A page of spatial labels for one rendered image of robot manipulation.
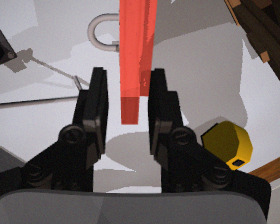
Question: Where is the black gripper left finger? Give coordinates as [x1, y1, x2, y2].
[0, 67, 109, 196]

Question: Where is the brown wooden cabinet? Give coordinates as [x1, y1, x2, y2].
[87, 0, 280, 125]

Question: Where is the grey rod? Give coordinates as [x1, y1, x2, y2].
[0, 30, 82, 109]

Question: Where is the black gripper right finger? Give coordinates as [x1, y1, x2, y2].
[147, 68, 271, 220]

